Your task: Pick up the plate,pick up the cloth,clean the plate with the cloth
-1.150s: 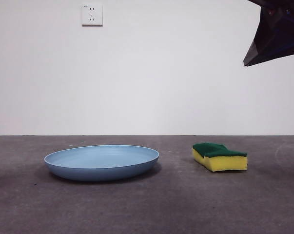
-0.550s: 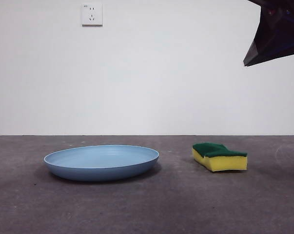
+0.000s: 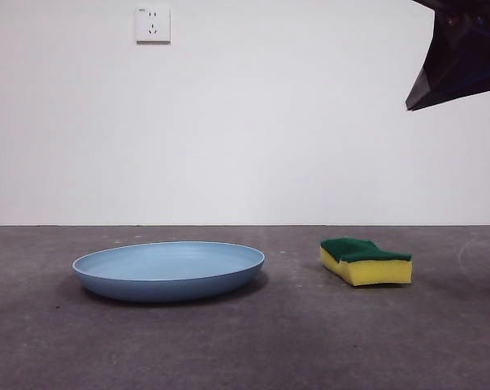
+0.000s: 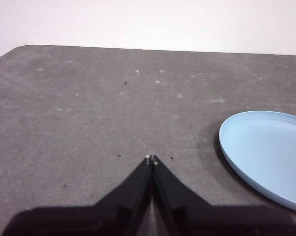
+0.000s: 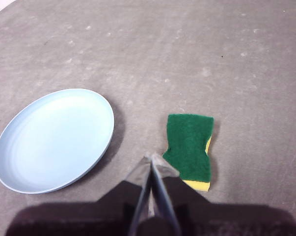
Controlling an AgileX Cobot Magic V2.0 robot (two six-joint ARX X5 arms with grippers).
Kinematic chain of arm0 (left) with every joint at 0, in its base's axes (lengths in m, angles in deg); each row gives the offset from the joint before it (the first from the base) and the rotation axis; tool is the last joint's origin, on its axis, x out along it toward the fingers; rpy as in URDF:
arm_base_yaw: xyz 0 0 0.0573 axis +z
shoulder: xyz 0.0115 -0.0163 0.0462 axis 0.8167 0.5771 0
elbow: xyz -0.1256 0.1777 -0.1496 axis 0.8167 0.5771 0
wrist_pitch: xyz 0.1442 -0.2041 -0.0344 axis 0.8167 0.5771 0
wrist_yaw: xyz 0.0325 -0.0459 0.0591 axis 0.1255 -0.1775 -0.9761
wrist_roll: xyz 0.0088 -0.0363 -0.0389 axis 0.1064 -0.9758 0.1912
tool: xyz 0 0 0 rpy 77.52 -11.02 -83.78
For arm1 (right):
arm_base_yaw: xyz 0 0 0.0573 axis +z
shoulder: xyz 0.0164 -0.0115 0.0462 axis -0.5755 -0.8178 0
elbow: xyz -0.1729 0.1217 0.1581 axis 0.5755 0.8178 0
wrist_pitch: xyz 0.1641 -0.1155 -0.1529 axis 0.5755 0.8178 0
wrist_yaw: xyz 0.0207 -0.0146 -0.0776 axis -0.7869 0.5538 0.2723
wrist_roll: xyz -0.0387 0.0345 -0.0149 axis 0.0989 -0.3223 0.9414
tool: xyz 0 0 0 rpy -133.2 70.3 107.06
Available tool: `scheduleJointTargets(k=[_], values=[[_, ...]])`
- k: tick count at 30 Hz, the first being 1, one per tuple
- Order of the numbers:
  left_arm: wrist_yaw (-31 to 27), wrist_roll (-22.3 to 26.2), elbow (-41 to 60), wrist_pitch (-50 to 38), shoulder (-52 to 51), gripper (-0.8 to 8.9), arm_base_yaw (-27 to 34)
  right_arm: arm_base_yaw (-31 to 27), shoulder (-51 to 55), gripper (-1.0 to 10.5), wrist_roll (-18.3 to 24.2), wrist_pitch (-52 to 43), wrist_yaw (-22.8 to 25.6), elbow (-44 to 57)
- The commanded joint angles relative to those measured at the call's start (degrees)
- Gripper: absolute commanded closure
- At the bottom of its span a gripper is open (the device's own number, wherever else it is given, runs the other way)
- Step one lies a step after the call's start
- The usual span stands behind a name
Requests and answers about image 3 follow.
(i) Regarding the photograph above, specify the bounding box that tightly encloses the yellow sponge with green pad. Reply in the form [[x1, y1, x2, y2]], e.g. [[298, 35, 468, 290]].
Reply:
[[319, 237, 413, 288]]

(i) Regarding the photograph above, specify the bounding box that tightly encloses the blue round plate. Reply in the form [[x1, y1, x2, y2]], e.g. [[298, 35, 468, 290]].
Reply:
[[72, 240, 266, 303]]

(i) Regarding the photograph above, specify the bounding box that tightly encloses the white wall socket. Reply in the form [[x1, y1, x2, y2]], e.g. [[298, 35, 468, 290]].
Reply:
[[135, 6, 172, 45]]

